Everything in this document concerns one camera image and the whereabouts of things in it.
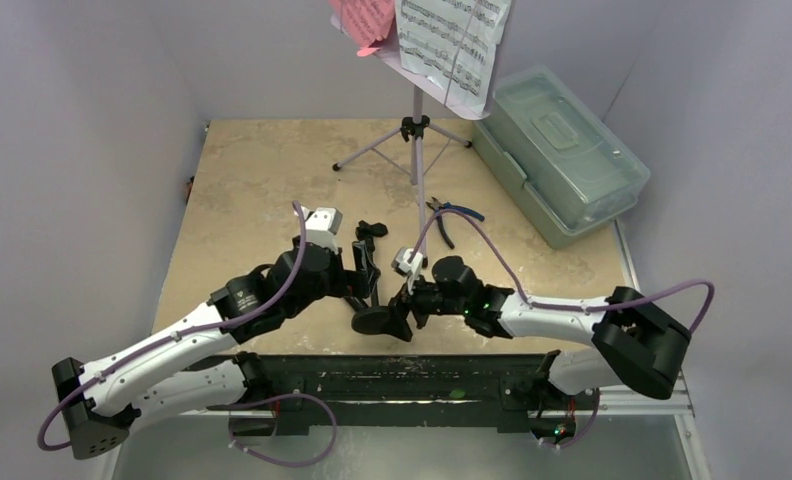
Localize black desktop microphone stand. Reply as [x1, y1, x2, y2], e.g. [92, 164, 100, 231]
[346, 220, 395, 335]

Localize lilac folding music stand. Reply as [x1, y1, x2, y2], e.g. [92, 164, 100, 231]
[329, 0, 513, 230]

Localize white sheet music page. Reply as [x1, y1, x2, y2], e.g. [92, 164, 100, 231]
[395, 0, 513, 111]

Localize pink sheet music page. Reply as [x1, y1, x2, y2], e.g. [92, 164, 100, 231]
[328, 0, 396, 57]

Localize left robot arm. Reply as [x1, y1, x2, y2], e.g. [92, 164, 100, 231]
[37, 238, 380, 460]

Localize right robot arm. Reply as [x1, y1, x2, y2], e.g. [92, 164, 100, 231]
[384, 248, 692, 407]

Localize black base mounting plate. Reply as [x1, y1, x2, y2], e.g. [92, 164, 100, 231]
[183, 354, 603, 437]

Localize clear plastic storage box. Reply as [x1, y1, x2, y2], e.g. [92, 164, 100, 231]
[472, 66, 650, 249]

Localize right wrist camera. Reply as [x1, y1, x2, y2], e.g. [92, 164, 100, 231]
[391, 247, 427, 294]

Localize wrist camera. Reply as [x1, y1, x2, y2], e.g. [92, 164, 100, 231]
[391, 247, 427, 294]
[302, 207, 343, 254]

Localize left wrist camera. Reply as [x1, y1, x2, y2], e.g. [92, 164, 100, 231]
[302, 207, 343, 254]

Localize blue handled cutting pliers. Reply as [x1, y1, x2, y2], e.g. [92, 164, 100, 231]
[425, 197, 486, 250]

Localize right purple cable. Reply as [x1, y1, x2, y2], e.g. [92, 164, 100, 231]
[409, 210, 717, 451]

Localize purple cable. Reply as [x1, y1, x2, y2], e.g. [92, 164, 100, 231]
[36, 200, 338, 468]
[409, 210, 717, 451]

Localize aluminium rail frame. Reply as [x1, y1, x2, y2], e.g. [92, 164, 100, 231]
[94, 221, 712, 480]

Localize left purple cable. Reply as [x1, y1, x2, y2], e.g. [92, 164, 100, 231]
[36, 200, 338, 468]

